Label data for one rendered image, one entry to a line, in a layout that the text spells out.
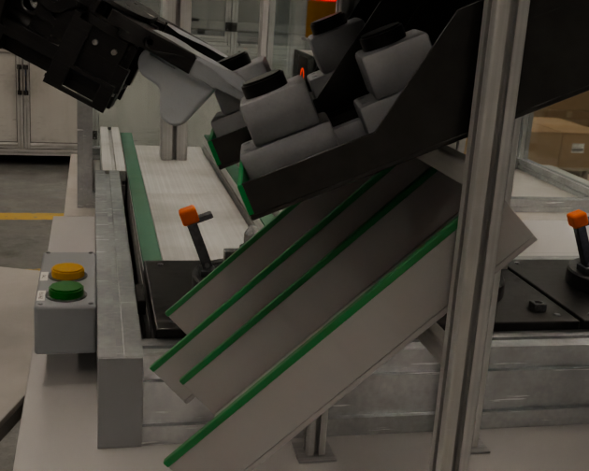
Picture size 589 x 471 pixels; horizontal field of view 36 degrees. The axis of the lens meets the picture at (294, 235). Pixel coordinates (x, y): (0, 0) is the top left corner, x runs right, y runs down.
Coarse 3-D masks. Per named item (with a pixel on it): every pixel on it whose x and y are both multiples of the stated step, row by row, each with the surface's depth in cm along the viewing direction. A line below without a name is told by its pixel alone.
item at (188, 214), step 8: (184, 208) 104; (192, 208) 103; (184, 216) 103; (192, 216) 103; (200, 216) 104; (208, 216) 104; (184, 224) 103; (192, 224) 104; (192, 232) 104; (200, 240) 104; (200, 248) 105; (200, 256) 105; (208, 256) 105; (208, 264) 105
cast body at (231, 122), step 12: (228, 60) 71; (240, 60) 71; (252, 60) 73; (264, 60) 71; (240, 72) 70; (252, 72) 70; (264, 72) 70; (216, 96) 71; (228, 96) 71; (312, 96) 72; (228, 108) 71; (216, 120) 71; (228, 120) 71; (240, 120) 71; (216, 132) 72; (228, 132) 71
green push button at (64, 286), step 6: (54, 282) 105; (60, 282) 106; (66, 282) 106; (72, 282) 106; (78, 282) 106; (54, 288) 104; (60, 288) 104; (66, 288) 104; (72, 288) 104; (78, 288) 104; (54, 294) 103; (60, 294) 103; (66, 294) 103; (72, 294) 103; (78, 294) 104
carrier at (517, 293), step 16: (512, 288) 115; (528, 288) 116; (496, 304) 109; (512, 304) 109; (528, 304) 110; (496, 320) 104; (512, 320) 104; (528, 320) 104; (544, 320) 105; (560, 320) 105; (576, 320) 105
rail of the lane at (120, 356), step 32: (96, 192) 155; (96, 224) 135; (96, 256) 120; (128, 256) 121; (96, 288) 109; (128, 288) 109; (128, 320) 99; (96, 352) 105; (128, 352) 90; (96, 384) 103; (128, 384) 90; (128, 416) 91
